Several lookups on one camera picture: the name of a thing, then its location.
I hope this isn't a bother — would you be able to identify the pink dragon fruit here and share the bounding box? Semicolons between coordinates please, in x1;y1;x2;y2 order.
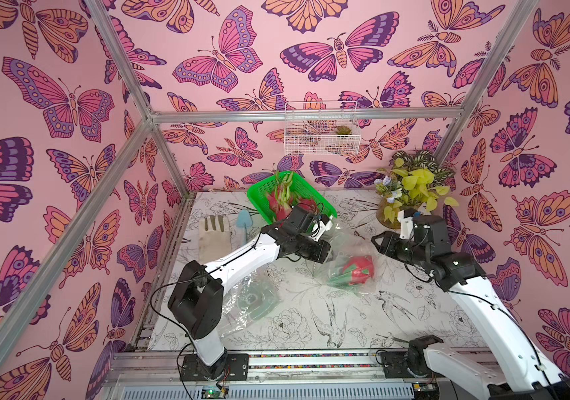
328;256;375;288
267;172;294;221
298;198;318;213

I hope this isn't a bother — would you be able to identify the clear green zip-top bag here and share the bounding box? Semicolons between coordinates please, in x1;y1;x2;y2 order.
221;271;281;336

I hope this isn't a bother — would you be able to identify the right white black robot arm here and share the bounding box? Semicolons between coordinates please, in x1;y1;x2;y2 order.
371;210;570;399

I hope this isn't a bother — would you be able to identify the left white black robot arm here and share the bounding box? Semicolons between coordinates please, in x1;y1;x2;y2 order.
167;206;334;381

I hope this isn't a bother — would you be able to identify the potted plant in amber vase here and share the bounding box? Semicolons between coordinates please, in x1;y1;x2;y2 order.
374;150;458;229

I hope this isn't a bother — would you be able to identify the green plastic basket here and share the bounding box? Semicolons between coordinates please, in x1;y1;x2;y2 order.
247;172;338;223

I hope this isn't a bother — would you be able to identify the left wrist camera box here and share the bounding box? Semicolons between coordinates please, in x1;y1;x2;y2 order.
310;214;333;242

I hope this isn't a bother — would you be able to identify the white wire wall basket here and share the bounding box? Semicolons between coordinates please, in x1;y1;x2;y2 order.
282;108;362;158

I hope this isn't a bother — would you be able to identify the small succulent in wire basket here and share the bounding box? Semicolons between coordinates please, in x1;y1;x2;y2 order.
335;125;352;136

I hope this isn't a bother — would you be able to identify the metal base rail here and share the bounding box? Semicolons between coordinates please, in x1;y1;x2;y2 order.
98;348;473;399

